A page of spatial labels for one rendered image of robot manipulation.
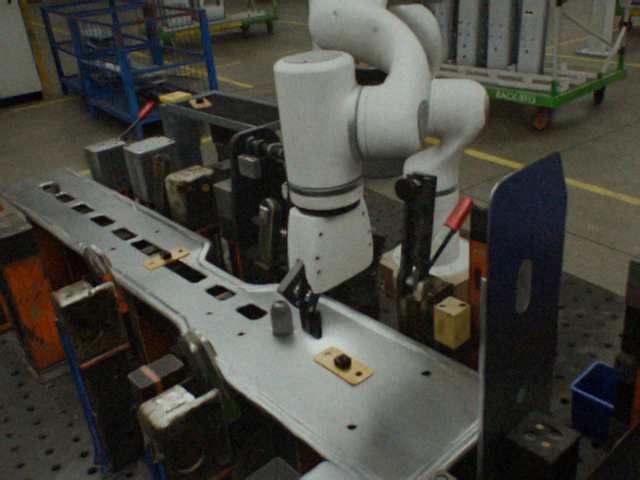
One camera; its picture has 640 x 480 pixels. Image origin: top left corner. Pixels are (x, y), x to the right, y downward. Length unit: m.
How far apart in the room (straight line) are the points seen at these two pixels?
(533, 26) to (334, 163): 4.69
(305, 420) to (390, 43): 0.44
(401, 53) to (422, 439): 0.42
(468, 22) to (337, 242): 5.01
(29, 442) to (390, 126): 0.97
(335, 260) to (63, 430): 0.78
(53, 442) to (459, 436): 0.83
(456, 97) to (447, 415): 0.74
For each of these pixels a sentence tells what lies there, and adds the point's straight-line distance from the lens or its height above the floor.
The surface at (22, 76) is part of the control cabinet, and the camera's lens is 7.94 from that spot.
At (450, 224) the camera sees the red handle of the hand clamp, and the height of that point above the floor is 1.12.
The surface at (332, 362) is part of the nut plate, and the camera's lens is 0.87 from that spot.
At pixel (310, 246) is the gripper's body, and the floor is 1.20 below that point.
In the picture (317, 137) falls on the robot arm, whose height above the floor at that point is 1.32.
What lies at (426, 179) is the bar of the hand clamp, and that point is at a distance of 0.84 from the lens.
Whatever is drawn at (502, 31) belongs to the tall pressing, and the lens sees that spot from 5.51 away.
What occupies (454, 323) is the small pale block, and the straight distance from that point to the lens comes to 0.84.
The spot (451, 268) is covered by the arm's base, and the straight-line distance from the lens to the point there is 1.50.
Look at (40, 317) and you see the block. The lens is 1.49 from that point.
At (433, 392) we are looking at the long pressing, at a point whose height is 1.00.
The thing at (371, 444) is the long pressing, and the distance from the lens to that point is 0.76.
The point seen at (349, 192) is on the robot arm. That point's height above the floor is 1.26.
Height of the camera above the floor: 1.52
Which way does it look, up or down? 26 degrees down
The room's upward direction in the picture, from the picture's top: 6 degrees counter-clockwise
